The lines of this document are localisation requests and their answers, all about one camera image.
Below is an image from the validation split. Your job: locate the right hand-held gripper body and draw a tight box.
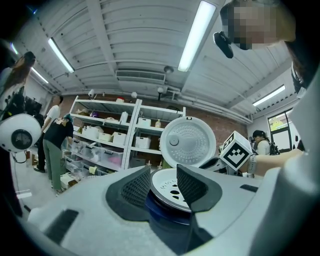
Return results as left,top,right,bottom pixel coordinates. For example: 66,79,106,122
199,130,253,177

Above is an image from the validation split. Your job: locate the white ceiling air vent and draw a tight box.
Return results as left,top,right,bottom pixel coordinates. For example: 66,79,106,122
115,69,166,85

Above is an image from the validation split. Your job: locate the small white perforated bin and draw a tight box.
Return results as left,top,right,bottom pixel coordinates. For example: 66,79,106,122
137,117,152,128

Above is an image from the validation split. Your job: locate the row of clear storage boxes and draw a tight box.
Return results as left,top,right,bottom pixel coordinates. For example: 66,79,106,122
62,138,125,177

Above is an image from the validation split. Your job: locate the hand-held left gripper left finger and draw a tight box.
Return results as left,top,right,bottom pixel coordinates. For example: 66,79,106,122
27,164,188,256

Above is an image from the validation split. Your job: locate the person's right forearm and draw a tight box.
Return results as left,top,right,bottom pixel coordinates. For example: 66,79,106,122
238,149,305,177

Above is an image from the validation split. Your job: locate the black framed window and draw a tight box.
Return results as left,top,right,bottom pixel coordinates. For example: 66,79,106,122
267,108,295,153

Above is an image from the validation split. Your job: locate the long ceiling light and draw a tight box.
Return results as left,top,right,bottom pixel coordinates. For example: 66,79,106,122
177,0,217,73

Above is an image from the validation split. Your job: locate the black head-mounted camera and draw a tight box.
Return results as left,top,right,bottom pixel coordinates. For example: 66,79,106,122
212,31,235,59

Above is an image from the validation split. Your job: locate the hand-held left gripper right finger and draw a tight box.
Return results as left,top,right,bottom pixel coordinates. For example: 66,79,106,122
176,163,263,254

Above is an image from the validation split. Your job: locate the white ceiling pipe bundle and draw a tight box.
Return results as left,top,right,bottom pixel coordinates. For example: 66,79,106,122
172,86,253,125

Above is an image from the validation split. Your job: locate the blue rice cooker white lid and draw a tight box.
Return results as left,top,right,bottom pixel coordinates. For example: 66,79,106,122
144,116,218,253

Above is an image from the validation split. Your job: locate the white perforated steamer tray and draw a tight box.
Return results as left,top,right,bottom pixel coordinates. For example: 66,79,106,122
150,168,194,213

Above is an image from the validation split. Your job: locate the person's black printed t-shirt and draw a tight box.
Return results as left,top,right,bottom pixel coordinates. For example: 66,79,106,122
291,65,308,100

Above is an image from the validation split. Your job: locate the grey wrist strap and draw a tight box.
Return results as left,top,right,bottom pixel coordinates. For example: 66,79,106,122
247,154,259,174

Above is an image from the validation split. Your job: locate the ceiling light strip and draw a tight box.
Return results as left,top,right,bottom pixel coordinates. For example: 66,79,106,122
252,84,286,107
31,66,50,85
47,37,75,74

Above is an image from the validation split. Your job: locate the person's head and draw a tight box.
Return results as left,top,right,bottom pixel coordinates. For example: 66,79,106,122
219,0,297,51

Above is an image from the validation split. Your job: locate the white metal shelf unit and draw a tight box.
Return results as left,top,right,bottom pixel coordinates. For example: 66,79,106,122
68,95,187,174

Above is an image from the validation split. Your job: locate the white oval device black disc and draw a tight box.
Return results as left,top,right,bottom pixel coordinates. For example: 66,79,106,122
0,113,42,154

